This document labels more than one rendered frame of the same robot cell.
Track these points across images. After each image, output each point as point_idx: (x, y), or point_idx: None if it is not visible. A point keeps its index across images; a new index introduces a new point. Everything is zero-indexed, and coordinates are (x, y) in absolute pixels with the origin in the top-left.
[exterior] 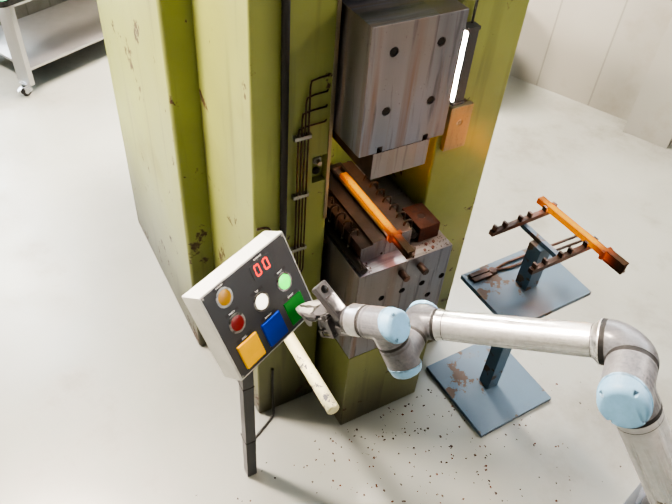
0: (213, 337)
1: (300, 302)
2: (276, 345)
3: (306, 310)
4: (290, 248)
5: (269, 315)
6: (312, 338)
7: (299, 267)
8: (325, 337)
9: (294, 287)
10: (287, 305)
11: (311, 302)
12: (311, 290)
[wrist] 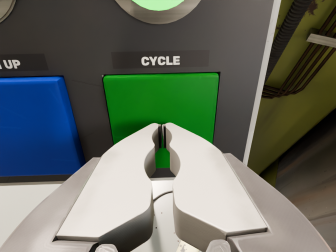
0: None
1: (191, 119)
2: (20, 181)
3: (115, 176)
4: (310, 30)
5: (5, 68)
6: (254, 172)
7: (297, 83)
8: (267, 182)
9: (202, 41)
10: (119, 89)
11: (203, 155)
12: (289, 131)
